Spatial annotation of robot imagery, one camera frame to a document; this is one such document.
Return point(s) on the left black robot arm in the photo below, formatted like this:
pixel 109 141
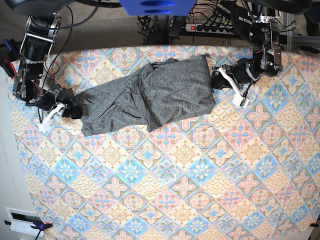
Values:
pixel 264 36

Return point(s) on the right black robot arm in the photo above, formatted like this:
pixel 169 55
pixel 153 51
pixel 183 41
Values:
pixel 34 86

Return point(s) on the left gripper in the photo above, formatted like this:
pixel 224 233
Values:
pixel 233 77

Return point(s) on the white wall outlet box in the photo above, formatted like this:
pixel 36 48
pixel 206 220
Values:
pixel 22 215

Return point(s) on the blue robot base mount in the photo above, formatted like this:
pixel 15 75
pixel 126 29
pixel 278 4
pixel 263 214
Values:
pixel 157 7

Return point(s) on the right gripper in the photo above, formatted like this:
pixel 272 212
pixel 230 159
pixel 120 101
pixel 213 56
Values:
pixel 59 104

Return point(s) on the orange blue corner clamp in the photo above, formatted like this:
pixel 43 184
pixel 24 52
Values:
pixel 40 227

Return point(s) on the black power strip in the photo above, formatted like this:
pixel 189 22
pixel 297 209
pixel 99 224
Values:
pixel 213 28

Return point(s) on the grey t-shirt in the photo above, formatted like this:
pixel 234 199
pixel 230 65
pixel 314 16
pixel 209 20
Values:
pixel 156 94

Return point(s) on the red blue table clamp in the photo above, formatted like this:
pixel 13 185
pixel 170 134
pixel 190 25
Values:
pixel 12 54

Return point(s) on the patterned colourful tablecloth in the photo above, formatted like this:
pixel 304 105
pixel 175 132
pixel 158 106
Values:
pixel 235 174

